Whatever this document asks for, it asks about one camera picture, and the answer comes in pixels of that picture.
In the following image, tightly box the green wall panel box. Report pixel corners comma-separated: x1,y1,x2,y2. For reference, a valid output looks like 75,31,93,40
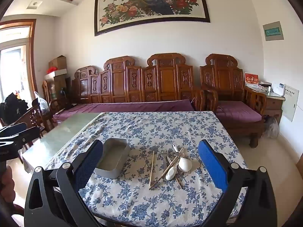
262,21,284,41

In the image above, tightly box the black cloth pile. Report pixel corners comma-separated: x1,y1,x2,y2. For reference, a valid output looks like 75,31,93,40
0,92,30,126

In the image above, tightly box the tissue box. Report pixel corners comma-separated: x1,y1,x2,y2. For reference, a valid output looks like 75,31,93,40
258,82,272,92

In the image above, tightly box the carved wooden armchair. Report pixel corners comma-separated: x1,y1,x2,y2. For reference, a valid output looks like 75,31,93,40
199,54,267,148

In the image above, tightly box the person's left hand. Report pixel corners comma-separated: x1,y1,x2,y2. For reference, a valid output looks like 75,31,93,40
0,165,13,204

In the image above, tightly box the grey metal utensil box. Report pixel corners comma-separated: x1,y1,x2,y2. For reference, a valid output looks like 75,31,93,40
94,138,131,180

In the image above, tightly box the clear plastic bag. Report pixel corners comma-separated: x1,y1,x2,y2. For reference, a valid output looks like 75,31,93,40
34,91,50,113

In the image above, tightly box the blue floral tablecloth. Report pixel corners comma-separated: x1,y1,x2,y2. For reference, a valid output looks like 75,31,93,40
45,111,249,227

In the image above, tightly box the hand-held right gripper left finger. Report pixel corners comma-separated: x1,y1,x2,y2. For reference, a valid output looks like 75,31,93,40
24,139,105,227

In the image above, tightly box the wooden side table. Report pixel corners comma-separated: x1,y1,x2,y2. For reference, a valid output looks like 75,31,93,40
246,86,284,124

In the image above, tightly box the open cardboard box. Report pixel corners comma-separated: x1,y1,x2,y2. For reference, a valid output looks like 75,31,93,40
48,55,67,69

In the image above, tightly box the brown cardboard carton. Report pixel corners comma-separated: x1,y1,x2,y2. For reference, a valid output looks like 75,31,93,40
46,76,70,101

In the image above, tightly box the grey plastic bag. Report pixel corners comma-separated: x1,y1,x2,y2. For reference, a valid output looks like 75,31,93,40
263,116,279,139

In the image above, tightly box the purple sofa cushion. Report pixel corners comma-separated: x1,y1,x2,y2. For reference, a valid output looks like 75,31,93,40
53,99,196,121

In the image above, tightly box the wood framed window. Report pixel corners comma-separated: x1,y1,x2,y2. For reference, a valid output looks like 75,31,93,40
0,19,37,103

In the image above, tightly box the carved wooden sofa bench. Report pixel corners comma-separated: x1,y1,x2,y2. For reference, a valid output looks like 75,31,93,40
53,53,205,123

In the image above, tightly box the white router box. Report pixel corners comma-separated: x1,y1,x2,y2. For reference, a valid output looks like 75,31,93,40
271,83,286,96

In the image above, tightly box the framed peacock flower painting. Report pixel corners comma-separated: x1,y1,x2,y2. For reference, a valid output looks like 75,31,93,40
94,0,211,37

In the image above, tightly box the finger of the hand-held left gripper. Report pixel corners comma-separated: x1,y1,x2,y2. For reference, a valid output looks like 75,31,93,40
0,126,45,147
0,122,28,139

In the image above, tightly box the white slim spoon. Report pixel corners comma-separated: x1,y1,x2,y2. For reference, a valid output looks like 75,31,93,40
165,154,185,180

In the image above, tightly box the red desk calendar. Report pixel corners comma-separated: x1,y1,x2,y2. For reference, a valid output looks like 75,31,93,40
244,73,259,87

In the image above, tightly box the white wall panel door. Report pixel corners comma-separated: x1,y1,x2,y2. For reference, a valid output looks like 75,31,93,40
282,84,299,122

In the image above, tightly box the carved wooden chair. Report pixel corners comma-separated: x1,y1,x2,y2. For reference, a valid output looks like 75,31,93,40
13,98,55,147

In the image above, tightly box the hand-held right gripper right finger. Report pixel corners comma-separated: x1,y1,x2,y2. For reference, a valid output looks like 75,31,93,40
198,139,278,227

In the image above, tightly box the white soup spoon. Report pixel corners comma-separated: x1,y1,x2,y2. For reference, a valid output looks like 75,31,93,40
177,156,194,173

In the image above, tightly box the white flat box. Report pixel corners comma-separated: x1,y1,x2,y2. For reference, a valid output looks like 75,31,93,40
45,69,68,80

